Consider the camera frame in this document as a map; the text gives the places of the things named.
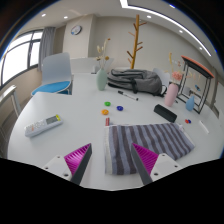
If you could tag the window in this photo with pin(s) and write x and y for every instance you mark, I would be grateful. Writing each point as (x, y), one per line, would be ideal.
(16, 56)

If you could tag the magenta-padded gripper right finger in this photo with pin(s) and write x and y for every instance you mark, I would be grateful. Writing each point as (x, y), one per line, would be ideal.
(146, 157)

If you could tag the grey backpack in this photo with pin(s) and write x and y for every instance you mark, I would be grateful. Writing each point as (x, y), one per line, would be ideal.
(138, 80)

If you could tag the orange round magnet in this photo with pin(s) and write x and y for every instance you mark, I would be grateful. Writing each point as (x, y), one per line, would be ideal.
(105, 112)

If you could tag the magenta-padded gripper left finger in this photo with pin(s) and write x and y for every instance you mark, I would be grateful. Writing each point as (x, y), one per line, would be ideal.
(77, 159)

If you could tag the green round magnet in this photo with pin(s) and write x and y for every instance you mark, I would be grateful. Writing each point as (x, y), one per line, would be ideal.
(107, 103)

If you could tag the round wall clock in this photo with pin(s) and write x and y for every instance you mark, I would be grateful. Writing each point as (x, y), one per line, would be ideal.
(76, 30)

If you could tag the blue vase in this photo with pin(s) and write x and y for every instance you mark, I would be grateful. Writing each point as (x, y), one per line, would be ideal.
(190, 104)

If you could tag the small red block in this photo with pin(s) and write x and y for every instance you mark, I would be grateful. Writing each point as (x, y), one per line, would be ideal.
(107, 121)

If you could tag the white chair with blue seat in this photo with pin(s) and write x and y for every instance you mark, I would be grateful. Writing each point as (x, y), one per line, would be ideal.
(56, 71)

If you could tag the ceiling light strip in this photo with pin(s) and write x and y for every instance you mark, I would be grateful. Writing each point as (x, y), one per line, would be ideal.
(124, 3)

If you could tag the blue round magnet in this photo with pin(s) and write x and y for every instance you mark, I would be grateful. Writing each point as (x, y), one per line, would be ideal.
(120, 108)

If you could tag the black frame stand orange top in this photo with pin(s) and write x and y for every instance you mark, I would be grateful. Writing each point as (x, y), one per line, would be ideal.
(197, 66)

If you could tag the green vase with dried flowers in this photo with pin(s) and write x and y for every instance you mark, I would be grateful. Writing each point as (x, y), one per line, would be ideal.
(101, 80)

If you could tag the black rectangular case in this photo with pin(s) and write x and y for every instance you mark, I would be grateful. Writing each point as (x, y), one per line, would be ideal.
(165, 113)

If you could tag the white rectangular block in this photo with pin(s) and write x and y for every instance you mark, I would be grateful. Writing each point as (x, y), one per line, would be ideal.
(204, 127)

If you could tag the pink vase with flowers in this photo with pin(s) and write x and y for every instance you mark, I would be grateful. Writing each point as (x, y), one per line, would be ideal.
(171, 95)

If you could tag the grey curtain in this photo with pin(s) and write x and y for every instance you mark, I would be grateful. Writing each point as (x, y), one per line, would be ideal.
(46, 46)

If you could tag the wooden coat rack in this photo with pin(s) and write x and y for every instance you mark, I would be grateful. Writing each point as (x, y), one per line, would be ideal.
(135, 43)

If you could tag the black marker pen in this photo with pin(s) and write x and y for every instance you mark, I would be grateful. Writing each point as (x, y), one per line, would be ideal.
(127, 95)

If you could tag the recessed ceiling spotlights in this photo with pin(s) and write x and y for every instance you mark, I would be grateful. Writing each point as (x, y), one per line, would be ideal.
(43, 15)

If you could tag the grey striped towel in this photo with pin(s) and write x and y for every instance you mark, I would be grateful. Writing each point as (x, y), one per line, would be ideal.
(150, 140)

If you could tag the small red magnet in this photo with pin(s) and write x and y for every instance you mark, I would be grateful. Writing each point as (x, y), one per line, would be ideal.
(186, 121)

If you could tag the white remote control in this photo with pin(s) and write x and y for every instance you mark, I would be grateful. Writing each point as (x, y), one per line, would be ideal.
(42, 125)

